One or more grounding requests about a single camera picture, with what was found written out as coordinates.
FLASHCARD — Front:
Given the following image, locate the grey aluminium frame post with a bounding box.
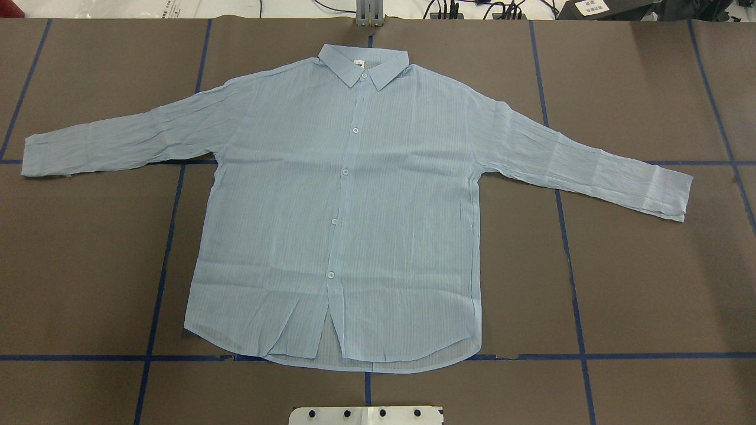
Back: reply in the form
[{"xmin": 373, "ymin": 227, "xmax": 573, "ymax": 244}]
[{"xmin": 356, "ymin": 0, "xmax": 385, "ymax": 27}]

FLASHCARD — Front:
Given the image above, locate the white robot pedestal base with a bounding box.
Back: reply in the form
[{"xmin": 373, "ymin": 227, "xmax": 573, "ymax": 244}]
[{"xmin": 288, "ymin": 406, "xmax": 445, "ymax": 424}]

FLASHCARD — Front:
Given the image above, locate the light blue button-up shirt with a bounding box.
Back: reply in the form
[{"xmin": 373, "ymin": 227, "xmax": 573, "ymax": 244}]
[{"xmin": 21, "ymin": 45, "xmax": 692, "ymax": 373}]

